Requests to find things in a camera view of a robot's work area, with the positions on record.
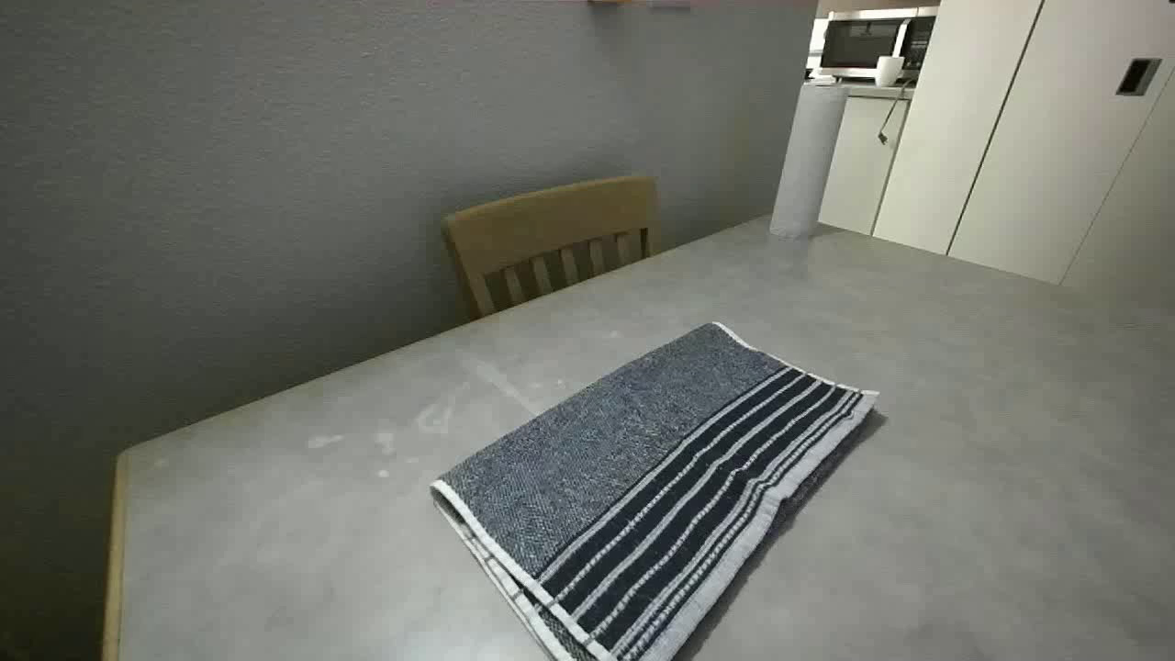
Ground dark blue striped towel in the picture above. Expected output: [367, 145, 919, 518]
[429, 319, 882, 661]

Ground wooden chair with slatted back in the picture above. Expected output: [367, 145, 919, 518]
[441, 172, 665, 325]

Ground white lower kitchen cabinet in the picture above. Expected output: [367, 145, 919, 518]
[816, 86, 919, 238]

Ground microwave oven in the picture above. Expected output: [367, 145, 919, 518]
[807, 9, 940, 87]

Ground tall white cabinet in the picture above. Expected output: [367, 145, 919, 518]
[871, 0, 1175, 312]

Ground black recessed cabinet handle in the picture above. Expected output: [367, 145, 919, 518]
[1112, 57, 1165, 99]

